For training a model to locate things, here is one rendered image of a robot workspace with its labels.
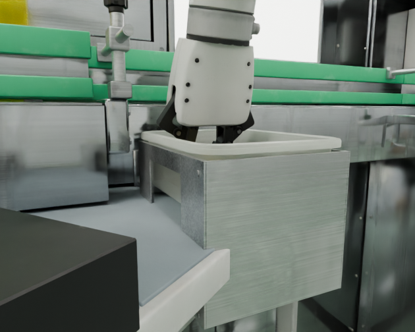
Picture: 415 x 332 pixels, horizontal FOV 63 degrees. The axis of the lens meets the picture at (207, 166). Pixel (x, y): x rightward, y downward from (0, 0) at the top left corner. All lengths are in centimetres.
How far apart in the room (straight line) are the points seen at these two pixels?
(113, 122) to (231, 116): 15
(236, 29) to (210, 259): 24
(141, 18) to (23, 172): 44
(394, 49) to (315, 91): 55
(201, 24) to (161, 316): 29
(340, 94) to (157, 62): 41
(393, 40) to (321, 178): 93
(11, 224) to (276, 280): 25
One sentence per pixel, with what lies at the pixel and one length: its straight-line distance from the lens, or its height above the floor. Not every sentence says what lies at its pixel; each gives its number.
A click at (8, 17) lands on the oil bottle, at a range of 58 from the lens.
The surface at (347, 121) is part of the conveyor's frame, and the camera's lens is 79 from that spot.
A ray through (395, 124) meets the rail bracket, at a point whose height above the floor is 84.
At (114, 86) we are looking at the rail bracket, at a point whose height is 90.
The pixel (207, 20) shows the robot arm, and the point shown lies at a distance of 39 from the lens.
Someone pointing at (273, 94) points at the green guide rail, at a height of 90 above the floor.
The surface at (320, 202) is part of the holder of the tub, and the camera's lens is 37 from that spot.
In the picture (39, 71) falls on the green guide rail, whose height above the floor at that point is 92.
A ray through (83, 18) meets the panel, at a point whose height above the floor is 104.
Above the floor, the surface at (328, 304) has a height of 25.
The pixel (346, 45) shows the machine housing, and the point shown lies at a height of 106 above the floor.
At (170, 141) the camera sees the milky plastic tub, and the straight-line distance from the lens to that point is 35.
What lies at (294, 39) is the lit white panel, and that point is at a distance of 94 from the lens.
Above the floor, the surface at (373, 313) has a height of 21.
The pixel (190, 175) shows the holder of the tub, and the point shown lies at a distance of 31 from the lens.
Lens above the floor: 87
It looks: 9 degrees down
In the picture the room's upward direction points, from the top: straight up
